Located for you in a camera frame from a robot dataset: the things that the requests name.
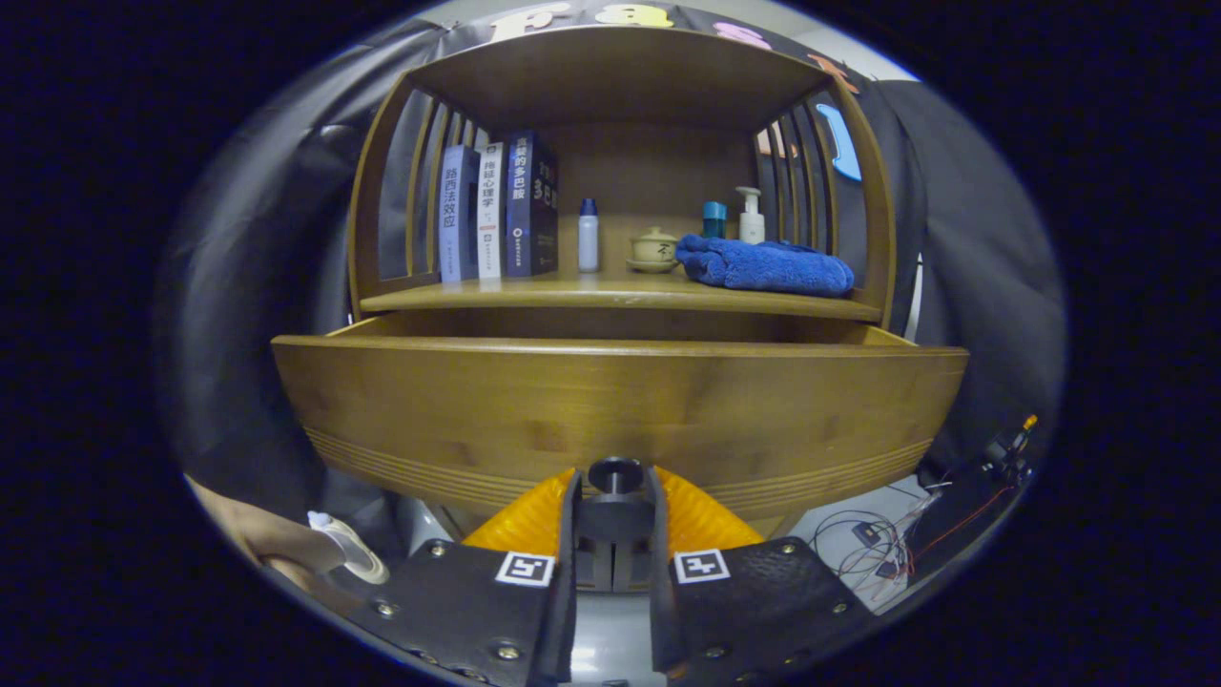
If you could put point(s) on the teal bottle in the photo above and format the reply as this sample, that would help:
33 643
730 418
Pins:
713 219

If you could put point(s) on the blue towel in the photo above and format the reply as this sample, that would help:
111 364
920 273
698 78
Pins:
773 267

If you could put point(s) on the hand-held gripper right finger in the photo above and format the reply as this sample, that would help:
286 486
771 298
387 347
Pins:
660 592

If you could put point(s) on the white pump bottle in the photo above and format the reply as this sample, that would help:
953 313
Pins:
751 227

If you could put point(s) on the wooden countertop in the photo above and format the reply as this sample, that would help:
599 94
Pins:
572 292

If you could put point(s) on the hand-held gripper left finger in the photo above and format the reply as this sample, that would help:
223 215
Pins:
568 572

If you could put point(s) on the person's leg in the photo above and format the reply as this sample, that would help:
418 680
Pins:
258 534

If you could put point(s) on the wooden drawer with black knob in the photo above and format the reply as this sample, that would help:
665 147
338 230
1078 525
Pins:
620 401

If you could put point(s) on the white book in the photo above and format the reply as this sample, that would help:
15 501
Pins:
489 215

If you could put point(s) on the black device with orange tip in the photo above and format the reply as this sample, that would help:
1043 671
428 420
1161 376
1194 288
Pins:
1011 448

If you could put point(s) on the dark navy book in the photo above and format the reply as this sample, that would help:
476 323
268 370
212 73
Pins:
529 210

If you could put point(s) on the light blue book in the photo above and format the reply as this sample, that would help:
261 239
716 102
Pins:
454 219

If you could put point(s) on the wooden cabinet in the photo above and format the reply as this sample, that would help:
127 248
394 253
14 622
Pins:
630 86

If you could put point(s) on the white bottle with blue cap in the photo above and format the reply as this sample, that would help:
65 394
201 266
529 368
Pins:
589 243

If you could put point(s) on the cream lidded tea cup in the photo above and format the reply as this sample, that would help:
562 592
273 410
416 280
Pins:
653 250

